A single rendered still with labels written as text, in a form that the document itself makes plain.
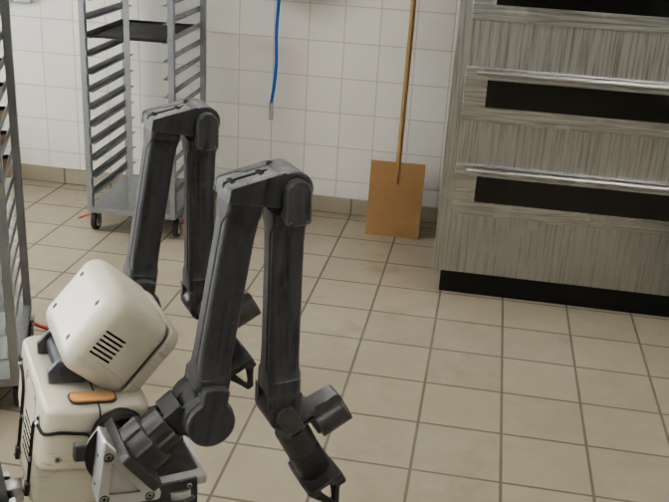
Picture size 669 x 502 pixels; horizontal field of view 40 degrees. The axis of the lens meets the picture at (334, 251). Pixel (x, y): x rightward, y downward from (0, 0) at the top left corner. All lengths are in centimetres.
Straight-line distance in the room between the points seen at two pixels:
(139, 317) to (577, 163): 301
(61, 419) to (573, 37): 310
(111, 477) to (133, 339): 22
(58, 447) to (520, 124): 302
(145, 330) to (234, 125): 400
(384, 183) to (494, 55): 125
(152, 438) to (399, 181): 377
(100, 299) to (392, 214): 370
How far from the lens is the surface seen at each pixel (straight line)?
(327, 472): 161
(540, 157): 424
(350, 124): 530
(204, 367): 142
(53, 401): 153
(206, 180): 177
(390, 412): 345
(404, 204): 509
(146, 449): 144
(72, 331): 154
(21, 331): 372
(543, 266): 440
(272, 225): 137
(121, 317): 150
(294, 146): 540
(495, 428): 344
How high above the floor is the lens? 178
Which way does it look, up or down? 21 degrees down
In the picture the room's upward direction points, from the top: 3 degrees clockwise
